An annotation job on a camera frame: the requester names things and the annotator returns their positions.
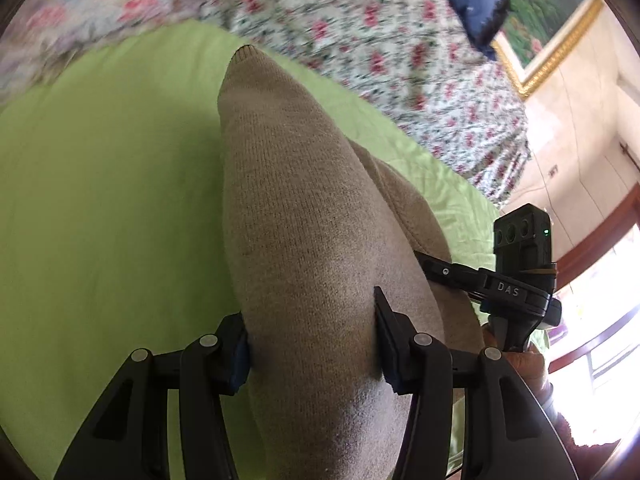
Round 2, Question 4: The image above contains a beige knit sweater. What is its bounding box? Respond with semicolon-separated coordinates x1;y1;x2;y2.
218;46;483;479

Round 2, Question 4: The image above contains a person's right hand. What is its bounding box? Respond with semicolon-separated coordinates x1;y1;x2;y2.
502;342;552;404

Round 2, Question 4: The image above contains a curtain rod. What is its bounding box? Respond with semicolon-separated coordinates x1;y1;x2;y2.
618;142;640;171

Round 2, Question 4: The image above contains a green bed sheet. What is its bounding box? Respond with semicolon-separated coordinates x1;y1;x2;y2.
1;22;497;479

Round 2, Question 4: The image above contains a gold framed landscape painting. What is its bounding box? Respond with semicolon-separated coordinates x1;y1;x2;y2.
492;0;603;100

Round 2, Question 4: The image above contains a red floral white quilt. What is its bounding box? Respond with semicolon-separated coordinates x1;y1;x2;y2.
177;0;530;205

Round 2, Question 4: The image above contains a pastel floral ruffled pillow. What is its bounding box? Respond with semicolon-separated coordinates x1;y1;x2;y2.
1;0;194;104

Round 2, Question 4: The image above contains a wooden window frame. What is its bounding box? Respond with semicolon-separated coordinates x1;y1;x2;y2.
549;186;639;377

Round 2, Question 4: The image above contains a black camera box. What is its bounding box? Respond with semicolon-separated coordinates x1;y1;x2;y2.
494;204;555;275

